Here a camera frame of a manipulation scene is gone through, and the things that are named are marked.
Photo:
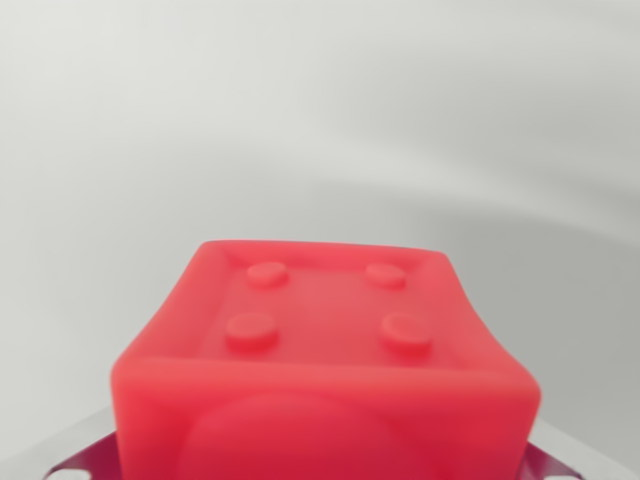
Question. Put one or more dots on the gripper right finger with black rubber pad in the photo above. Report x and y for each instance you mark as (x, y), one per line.
(545, 462)

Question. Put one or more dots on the red cube with studs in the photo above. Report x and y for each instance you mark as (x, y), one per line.
(325, 380)

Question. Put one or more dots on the gripper left finger with black rubber pad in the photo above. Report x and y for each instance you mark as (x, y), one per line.
(75, 450)

